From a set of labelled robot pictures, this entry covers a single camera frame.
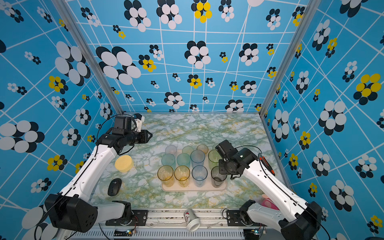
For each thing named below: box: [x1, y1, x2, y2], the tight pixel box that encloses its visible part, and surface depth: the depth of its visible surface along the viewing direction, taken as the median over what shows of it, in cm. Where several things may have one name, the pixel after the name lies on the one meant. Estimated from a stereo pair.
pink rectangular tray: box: [161, 148, 228, 192], surface depth 84 cm
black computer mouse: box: [107, 178, 122, 197], surface depth 84 cm
